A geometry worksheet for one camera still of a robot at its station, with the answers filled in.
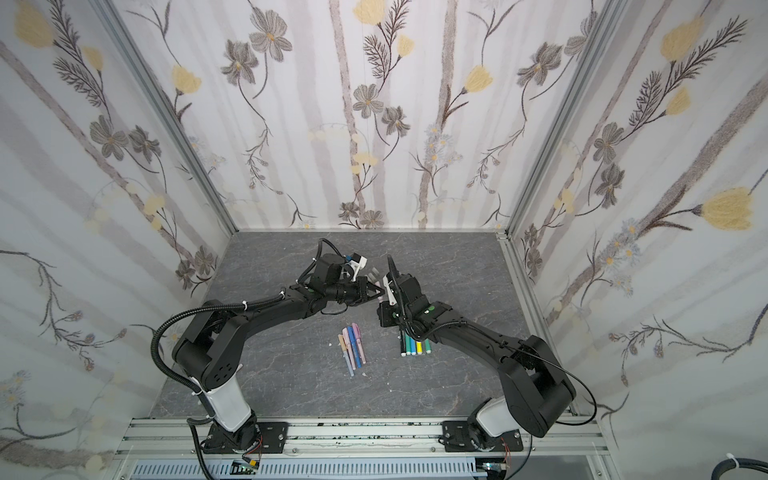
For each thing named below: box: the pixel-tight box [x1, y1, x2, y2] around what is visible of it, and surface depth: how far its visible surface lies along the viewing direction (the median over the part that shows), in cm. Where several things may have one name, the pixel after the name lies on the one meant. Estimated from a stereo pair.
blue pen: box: [347, 326, 363, 369], surface depth 90 cm
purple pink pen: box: [352, 322, 367, 365], surface depth 93 cm
